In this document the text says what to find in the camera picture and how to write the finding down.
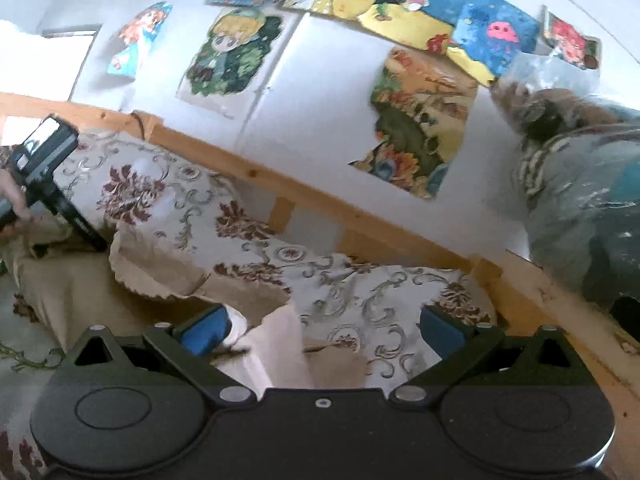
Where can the red character small poster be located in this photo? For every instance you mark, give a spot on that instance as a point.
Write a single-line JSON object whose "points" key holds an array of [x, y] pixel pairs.
{"points": [[568, 44]]}

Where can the person left hand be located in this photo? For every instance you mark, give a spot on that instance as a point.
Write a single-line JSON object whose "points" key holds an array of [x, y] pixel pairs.
{"points": [[14, 194]]}

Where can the plastic bagged bedding bundle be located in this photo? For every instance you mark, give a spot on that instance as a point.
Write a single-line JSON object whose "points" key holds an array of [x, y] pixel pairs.
{"points": [[578, 172]]}

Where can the wooden bed frame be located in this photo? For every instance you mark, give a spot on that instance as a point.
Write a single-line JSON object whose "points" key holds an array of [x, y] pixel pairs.
{"points": [[522, 293]]}

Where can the orange haired anime sticker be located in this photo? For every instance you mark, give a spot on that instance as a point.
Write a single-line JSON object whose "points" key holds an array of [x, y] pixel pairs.
{"points": [[138, 37]]}

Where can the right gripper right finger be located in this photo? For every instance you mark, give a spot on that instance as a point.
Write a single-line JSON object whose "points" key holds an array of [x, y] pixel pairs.
{"points": [[461, 349]]}

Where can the floral patterned bed quilt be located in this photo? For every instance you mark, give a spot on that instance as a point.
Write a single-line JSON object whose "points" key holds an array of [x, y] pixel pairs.
{"points": [[114, 409]]}

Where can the landscape painting poster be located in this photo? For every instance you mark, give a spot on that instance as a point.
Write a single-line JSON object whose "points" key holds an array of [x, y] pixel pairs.
{"points": [[423, 102]]}

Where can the blond anime character poster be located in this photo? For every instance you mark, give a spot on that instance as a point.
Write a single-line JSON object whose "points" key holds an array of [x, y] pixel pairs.
{"points": [[230, 67]]}

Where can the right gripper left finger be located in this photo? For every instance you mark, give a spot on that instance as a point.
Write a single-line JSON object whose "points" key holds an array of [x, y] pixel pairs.
{"points": [[186, 349]]}

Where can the blue pixel art poster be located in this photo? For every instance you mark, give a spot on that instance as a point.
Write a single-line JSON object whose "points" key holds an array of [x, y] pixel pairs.
{"points": [[481, 36]]}

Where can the beige hooded zip jacket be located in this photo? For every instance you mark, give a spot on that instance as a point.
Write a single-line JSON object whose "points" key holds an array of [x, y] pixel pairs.
{"points": [[140, 281]]}

